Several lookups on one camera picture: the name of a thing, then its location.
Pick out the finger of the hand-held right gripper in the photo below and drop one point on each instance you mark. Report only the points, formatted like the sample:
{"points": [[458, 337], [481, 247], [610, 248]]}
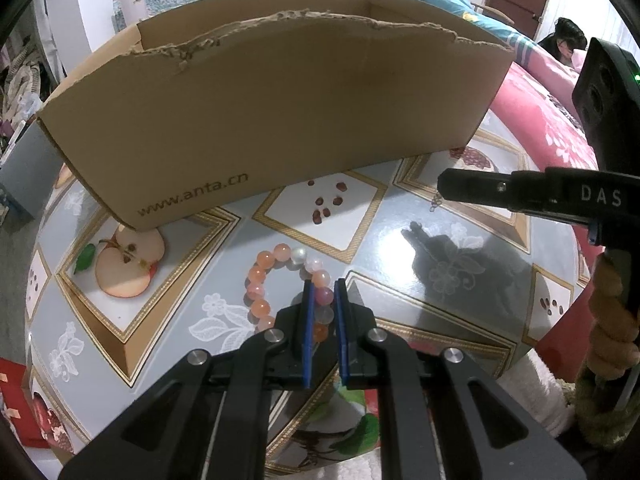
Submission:
{"points": [[480, 187]]}

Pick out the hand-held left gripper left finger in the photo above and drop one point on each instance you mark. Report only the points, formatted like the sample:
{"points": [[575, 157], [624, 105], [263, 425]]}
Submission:
{"points": [[308, 340]]}

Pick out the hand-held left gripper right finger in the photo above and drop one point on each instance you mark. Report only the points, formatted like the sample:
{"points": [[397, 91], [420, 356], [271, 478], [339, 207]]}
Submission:
{"points": [[342, 340]]}

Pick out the brown cardboard box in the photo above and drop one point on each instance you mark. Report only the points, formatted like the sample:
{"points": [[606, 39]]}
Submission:
{"points": [[275, 110]]}

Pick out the red floral blanket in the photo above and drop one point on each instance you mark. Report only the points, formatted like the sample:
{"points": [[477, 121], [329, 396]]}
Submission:
{"points": [[540, 105]]}

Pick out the fruit print tablecloth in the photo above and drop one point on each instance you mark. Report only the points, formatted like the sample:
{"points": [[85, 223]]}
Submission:
{"points": [[450, 270]]}

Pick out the wooden chair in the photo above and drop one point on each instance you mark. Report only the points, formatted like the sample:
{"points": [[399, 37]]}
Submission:
{"points": [[490, 10]]}

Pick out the red box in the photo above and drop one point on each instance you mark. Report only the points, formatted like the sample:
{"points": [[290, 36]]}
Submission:
{"points": [[15, 395]]}

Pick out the grey board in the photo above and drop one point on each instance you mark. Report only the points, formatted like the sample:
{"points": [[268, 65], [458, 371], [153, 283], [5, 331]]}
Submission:
{"points": [[25, 175]]}

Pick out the pink paper roll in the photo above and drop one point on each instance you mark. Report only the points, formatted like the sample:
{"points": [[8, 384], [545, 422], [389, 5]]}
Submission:
{"points": [[135, 5]]}

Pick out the pile of clothes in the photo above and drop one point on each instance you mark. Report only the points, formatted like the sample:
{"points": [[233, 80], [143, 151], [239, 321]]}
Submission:
{"points": [[20, 80]]}

